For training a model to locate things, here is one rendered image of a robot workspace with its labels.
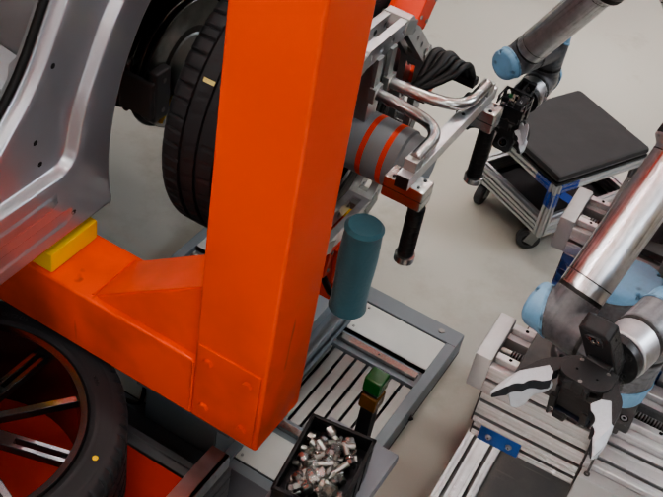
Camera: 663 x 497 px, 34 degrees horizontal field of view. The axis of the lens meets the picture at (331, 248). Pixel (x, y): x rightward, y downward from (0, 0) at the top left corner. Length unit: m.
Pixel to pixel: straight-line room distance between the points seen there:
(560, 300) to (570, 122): 1.94
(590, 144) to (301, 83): 2.03
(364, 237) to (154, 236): 1.16
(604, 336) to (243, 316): 0.75
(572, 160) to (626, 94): 1.11
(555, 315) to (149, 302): 0.81
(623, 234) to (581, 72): 2.88
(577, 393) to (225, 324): 0.75
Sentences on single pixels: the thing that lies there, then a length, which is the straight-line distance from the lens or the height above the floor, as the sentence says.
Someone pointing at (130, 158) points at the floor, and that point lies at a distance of 3.61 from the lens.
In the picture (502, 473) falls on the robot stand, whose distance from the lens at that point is 2.64.
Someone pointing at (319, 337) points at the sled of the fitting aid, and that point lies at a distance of 2.89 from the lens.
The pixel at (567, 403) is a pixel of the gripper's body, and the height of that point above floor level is 1.20.
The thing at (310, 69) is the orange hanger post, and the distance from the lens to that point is 1.54.
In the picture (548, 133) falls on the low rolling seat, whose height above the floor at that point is 0.34.
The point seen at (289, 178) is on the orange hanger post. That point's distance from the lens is 1.66.
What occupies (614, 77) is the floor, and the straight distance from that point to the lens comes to 4.55.
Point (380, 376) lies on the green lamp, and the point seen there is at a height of 0.66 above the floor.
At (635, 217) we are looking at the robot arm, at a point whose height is 1.28.
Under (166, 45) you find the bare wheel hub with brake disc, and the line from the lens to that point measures 2.43.
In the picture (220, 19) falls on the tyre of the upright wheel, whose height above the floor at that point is 1.12.
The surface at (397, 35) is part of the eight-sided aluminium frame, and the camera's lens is 2.26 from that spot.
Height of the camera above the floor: 2.25
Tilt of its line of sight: 42 degrees down
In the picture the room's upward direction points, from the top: 11 degrees clockwise
